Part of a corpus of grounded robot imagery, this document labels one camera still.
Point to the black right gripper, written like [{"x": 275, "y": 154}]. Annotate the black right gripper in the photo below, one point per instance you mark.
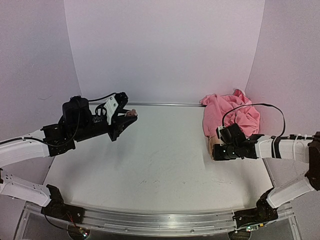
[{"x": 219, "y": 152}]

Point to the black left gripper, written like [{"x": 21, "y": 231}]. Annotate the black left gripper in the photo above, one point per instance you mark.
[{"x": 118, "y": 127}]

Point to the pink nail polish bottle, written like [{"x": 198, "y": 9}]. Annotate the pink nail polish bottle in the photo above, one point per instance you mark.
[{"x": 131, "y": 113}]

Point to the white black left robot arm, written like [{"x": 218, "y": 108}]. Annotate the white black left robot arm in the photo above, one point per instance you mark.
[{"x": 49, "y": 141}]

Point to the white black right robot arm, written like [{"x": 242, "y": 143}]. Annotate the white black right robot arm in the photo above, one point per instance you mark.
[{"x": 302, "y": 148}]

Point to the mannequin hand with long nails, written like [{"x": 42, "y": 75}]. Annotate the mannequin hand with long nails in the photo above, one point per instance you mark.
[{"x": 212, "y": 141}]

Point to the pink zip hoodie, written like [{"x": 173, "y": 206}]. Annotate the pink zip hoodie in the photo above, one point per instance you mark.
[{"x": 225, "y": 110}]

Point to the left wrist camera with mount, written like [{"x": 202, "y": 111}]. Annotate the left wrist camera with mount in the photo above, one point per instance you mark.
[{"x": 108, "y": 108}]

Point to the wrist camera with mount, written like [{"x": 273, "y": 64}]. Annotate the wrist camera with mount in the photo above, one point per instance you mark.
[
  {"x": 228, "y": 134},
  {"x": 108, "y": 108}
]

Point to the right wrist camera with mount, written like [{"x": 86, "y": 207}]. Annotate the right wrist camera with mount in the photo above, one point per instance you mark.
[{"x": 228, "y": 134}]

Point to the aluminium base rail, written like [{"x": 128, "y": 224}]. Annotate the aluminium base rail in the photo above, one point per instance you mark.
[{"x": 97, "y": 224}]

